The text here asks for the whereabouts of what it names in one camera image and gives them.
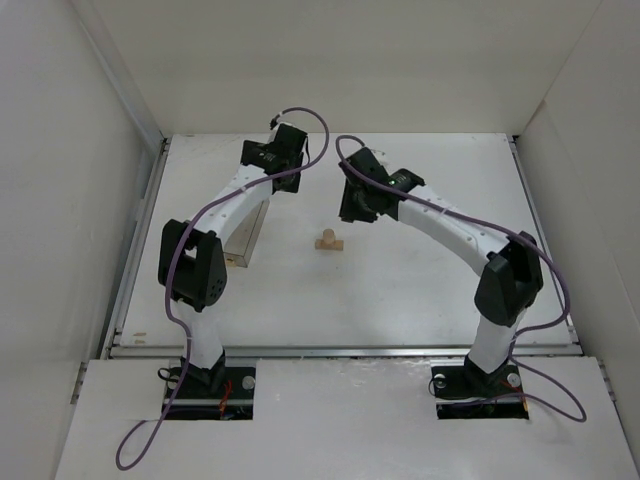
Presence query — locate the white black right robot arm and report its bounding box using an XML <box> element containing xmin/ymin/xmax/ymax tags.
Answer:
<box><xmin>339</xmin><ymin>147</ymin><xmax>543</xmax><ymax>401</ymax></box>

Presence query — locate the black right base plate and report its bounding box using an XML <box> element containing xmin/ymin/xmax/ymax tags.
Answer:
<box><xmin>429</xmin><ymin>363</ymin><xmax>529</xmax><ymax>420</ymax></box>

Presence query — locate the aluminium frame rail front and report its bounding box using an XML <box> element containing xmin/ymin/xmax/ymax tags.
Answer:
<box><xmin>103</xmin><ymin>343</ymin><xmax>583</xmax><ymax>359</ymax></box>

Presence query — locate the aluminium frame rail left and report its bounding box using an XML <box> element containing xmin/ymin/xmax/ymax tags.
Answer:
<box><xmin>93</xmin><ymin>137</ymin><xmax>171</xmax><ymax>359</ymax></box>

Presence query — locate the aluminium frame rail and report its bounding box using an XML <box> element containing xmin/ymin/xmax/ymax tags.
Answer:
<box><xmin>506</xmin><ymin>135</ymin><xmax>583</xmax><ymax>352</ymax></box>
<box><xmin>93</xmin><ymin>137</ymin><xmax>171</xmax><ymax>359</ymax></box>
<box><xmin>103</xmin><ymin>343</ymin><xmax>583</xmax><ymax>359</ymax></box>

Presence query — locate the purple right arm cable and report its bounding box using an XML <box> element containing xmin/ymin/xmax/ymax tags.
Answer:
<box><xmin>334</xmin><ymin>134</ymin><xmax>587</xmax><ymax>423</ymax></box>

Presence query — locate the long light wood block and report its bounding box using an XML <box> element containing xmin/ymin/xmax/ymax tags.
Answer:
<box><xmin>315</xmin><ymin>239</ymin><xmax>344</xmax><ymax>251</ymax></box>

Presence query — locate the clear plastic box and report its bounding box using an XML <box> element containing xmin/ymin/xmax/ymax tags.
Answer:
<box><xmin>221</xmin><ymin>200</ymin><xmax>270</xmax><ymax>268</ymax></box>

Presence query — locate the light wood cylinder block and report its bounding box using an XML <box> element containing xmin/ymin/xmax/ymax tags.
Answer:
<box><xmin>322</xmin><ymin>229</ymin><xmax>336</xmax><ymax>247</ymax></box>

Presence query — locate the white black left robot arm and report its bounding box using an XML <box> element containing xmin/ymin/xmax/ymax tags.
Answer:
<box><xmin>158</xmin><ymin>123</ymin><xmax>308</xmax><ymax>398</ymax></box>

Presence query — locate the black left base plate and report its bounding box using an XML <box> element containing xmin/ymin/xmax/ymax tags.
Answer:
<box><xmin>165</xmin><ymin>366</ymin><xmax>256</xmax><ymax>421</ymax></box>

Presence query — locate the aluminium frame rail right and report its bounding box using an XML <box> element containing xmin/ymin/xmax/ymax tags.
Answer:
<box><xmin>506</xmin><ymin>135</ymin><xmax>583</xmax><ymax>352</ymax></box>

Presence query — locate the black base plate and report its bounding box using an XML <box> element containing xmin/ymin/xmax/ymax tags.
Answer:
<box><xmin>429</xmin><ymin>363</ymin><xmax>529</xmax><ymax>420</ymax></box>
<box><xmin>165</xmin><ymin>366</ymin><xmax>256</xmax><ymax>421</ymax></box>

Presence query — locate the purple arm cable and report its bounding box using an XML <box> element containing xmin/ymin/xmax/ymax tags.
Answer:
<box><xmin>334</xmin><ymin>134</ymin><xmax>587</xmax><ymax>423</ymax></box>
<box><xmin>115</xmin><ymin>106</ymin><xmax>331</xmax><ymax>471</ymax></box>

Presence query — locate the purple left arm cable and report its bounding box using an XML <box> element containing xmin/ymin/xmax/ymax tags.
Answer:
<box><xmin>115</xmin><ymin>106</ymin><xmax>331</xmax><ymax>471</ymax></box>

